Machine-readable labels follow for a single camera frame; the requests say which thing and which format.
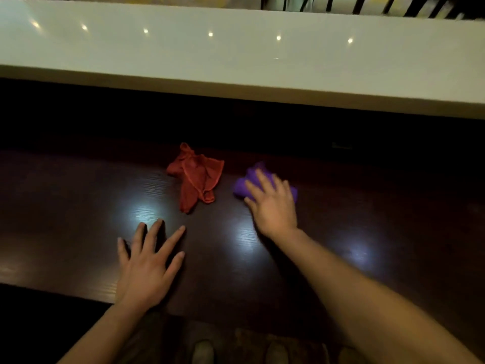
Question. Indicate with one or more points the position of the person's left middle finger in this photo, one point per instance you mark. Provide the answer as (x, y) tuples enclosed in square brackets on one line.
[(153, 235)]

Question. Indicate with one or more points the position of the person's left hand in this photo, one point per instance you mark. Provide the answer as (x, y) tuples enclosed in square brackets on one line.
[(142, 274)]

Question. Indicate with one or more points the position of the person's left little finger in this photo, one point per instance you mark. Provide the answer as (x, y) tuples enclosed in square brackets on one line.
[(122, 252)]

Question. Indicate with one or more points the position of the person's left forearm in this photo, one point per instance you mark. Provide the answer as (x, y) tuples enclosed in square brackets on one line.
[(100, 337)]

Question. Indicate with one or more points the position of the person's right shoe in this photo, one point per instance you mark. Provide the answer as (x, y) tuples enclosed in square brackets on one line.
[(276, 354)]

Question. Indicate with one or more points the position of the person's shoe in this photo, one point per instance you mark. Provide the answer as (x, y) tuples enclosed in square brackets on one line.
[(202, 353), (276, 354)]

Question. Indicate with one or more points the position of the person's right forearm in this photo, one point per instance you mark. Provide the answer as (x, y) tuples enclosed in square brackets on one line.
[(363, 303)]

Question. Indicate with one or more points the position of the red cleaning cloth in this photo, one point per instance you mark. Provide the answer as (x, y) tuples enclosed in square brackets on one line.
[(197, 178)]

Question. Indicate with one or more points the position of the white counter ledge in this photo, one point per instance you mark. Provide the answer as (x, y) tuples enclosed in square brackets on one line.
[(242, 60)]

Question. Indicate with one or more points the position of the dark chair frames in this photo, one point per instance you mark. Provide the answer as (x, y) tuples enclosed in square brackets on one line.
[(413, 5)]

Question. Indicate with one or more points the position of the person's left thumb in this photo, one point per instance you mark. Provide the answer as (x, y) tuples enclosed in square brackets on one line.
[(175, 266)]

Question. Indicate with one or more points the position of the person's right thumb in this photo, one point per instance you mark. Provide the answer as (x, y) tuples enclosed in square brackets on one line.
[(251, 205)]

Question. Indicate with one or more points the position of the purple cleaning cloth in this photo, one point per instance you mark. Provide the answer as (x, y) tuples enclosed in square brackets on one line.
[(242, 187)]

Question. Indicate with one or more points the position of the person's right hand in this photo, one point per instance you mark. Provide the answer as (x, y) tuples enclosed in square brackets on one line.
[(273, 214)]

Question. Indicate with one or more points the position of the person's right middle finger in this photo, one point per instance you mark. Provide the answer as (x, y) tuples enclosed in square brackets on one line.
[(265, 181)]

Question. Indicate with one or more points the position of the person's left shoe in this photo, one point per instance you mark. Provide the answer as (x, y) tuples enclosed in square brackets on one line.
[(202, 353)]

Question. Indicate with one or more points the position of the person's right little finger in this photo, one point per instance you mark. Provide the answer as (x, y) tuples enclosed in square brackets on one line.
[(289, 189)]

